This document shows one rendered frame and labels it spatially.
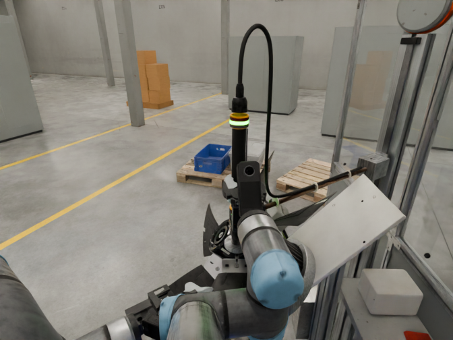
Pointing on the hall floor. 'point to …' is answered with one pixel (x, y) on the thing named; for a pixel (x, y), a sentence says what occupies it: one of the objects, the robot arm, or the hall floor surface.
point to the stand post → (325, 305)
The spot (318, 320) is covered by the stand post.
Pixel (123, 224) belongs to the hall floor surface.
